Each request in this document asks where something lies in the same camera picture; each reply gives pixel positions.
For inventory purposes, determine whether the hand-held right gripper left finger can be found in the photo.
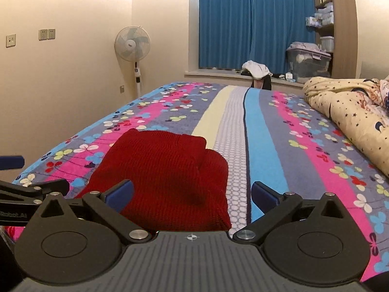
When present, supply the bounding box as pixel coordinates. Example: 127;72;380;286
26;179;153;245

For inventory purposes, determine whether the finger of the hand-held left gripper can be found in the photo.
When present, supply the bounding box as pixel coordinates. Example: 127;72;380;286
0;155;25;170
0;179;71;205

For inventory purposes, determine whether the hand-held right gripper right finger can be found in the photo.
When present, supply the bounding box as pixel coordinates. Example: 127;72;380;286
232;181;343;245

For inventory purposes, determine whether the red knitted sweater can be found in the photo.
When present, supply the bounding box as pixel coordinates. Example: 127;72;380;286
73;128;232;232

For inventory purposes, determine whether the pile of white and dark clothes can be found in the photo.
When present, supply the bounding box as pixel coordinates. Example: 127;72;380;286
241;60;273;91

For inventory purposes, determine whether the floral striped bed sheet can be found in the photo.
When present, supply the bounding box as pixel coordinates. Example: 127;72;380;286
4;82;389;283

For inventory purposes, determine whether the cream star print quilt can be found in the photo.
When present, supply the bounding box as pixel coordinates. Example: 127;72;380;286
302;77;389;179

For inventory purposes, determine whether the white window sill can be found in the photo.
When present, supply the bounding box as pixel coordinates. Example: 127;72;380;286
184;69;305;85

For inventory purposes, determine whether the clear plastic storage bin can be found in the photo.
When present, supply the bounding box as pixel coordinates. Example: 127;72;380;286
286;43;332;83

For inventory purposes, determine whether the white standing fan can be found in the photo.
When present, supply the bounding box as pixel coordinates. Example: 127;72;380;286
114;26;151;99

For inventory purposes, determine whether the white plastic shelf box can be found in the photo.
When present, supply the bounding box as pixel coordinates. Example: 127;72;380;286
320;36;335;53

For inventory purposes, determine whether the blue curtain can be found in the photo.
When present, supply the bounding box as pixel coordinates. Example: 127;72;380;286
199;0;317;73

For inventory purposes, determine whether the wooden bookshelf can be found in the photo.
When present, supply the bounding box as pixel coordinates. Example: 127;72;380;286
313;0;358;80

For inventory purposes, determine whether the stack of white packets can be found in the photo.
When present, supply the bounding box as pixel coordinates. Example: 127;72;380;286
305;2;335;28

